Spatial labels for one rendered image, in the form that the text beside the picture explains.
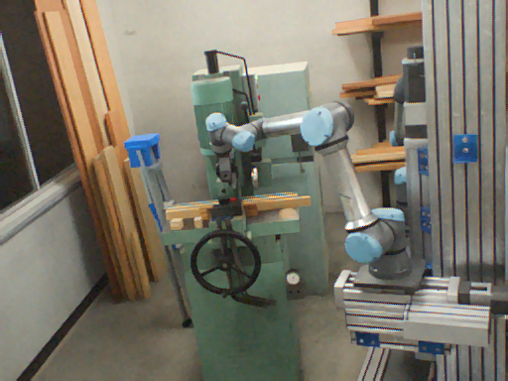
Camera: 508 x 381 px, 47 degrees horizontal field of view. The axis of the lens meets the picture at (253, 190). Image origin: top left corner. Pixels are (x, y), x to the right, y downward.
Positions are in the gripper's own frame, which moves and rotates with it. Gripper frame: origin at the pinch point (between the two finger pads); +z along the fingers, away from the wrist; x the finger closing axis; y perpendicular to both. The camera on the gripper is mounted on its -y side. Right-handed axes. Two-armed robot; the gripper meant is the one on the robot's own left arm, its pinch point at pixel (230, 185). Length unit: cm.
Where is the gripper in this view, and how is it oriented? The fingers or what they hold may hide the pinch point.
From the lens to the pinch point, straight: 241.9
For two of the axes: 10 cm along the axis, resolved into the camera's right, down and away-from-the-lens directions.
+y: -0.4, -7.4, 6.7
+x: -9.9, 1.2, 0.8
